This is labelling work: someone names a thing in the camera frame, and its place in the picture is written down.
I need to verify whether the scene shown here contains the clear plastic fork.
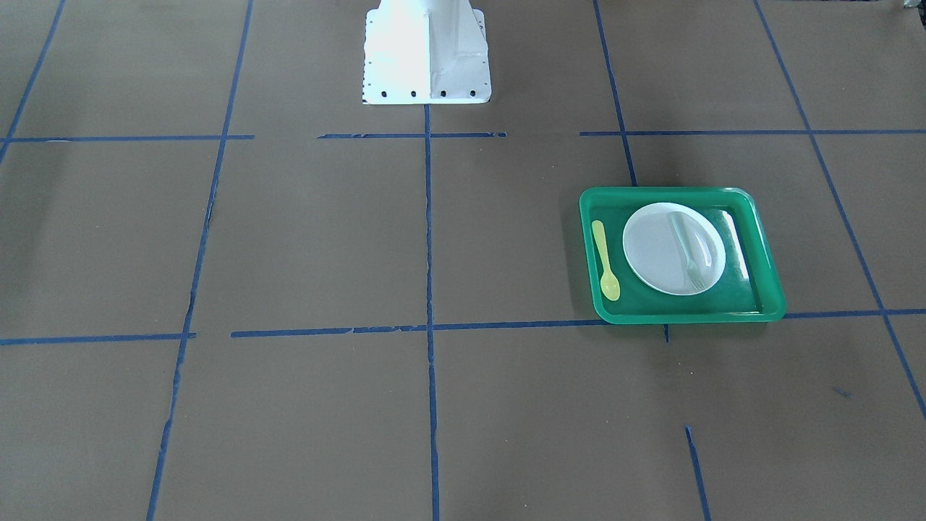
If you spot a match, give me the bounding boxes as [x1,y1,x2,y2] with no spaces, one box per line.
[669,211,707,292]

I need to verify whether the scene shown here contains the yellow plastic spoon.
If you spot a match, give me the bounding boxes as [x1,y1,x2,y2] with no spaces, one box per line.
[591,220,621,301]

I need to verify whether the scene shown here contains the green plastic tray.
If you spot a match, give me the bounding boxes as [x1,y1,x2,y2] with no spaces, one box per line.
[579,187,786,324]

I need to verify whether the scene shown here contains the white round plate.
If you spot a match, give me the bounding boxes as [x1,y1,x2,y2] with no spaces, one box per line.
[622,202,727,297]

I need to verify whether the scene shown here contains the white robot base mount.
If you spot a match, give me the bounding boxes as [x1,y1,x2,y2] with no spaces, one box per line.
[361,1,492,105]

